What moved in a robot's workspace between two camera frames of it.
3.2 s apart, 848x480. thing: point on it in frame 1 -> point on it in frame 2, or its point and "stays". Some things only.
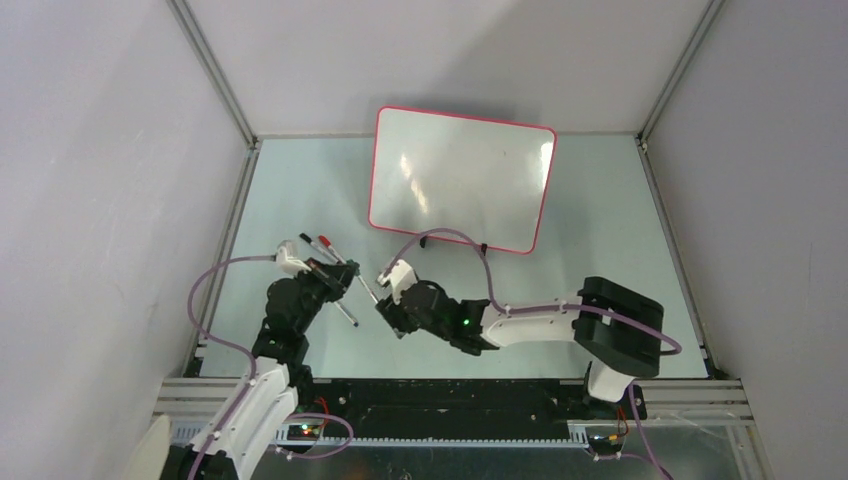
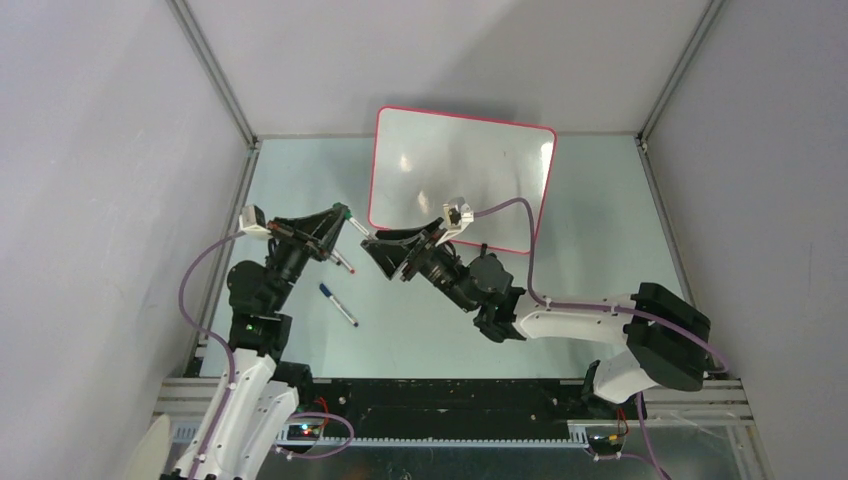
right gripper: (395, 314) -> (394, 246)
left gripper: (336, 278) -> (317, 233)
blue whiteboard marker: (351, 318) stays
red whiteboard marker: (326, 242) stays
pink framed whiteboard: (484, 179) stays
